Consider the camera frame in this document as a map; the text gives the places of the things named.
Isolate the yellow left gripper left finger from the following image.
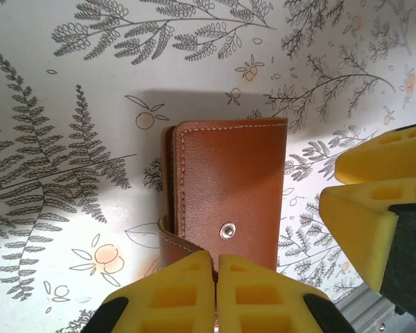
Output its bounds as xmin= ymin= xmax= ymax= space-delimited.
xmin=86 ymin=250 xmax=218 ymax=333

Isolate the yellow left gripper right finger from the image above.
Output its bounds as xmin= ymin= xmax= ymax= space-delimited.
xmin=216 ymin=255 xmax=347 ymax=333

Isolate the brown leather card holder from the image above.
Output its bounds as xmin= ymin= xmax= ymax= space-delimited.
xmin=158 ymin=118 xmax=288 ymax=278

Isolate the floral patterned table sheet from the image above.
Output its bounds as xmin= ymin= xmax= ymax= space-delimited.
xmin=0 ymin=0 xmax=416 ymax=333

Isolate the wide aluminium mounting rail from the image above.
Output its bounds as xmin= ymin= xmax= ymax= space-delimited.
xmin=334 ymin=282 xmax=416 ymax=333

